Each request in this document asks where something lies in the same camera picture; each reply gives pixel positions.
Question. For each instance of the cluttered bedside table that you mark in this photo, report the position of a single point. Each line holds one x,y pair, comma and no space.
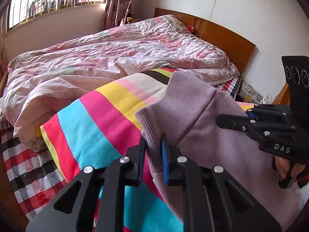
249,95

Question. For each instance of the pink floral crumpled quilt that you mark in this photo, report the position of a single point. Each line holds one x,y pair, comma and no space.
42,82

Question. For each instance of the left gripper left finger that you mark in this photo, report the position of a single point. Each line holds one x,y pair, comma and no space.
95,197

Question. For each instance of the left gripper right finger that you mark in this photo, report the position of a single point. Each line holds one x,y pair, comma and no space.
213,200

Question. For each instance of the rainbow striped blanket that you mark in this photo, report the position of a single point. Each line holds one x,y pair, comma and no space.
99,127

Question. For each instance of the wooden headboard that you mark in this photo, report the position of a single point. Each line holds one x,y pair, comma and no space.
284,96
238,48

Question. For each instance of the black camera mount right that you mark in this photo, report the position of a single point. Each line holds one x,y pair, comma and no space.
296,76

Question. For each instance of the left wooden headboard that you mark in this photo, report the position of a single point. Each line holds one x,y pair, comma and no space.
238,48

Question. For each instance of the person's right hand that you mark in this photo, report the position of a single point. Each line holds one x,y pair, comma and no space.
283,166

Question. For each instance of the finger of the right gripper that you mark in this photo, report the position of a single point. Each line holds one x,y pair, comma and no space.
236,123
251,114

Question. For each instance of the right wooden headboard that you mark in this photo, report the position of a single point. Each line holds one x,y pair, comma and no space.
284,96

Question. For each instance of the red plaid bed sheet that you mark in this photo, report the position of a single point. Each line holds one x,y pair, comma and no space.
33,176

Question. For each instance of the lilac knit pants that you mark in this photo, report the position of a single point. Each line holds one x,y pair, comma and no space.
187,114

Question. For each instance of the floral pink curtain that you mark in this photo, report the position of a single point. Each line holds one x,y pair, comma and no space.
116,12

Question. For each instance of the wooden bed frame side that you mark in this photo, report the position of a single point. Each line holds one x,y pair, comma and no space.
3,83

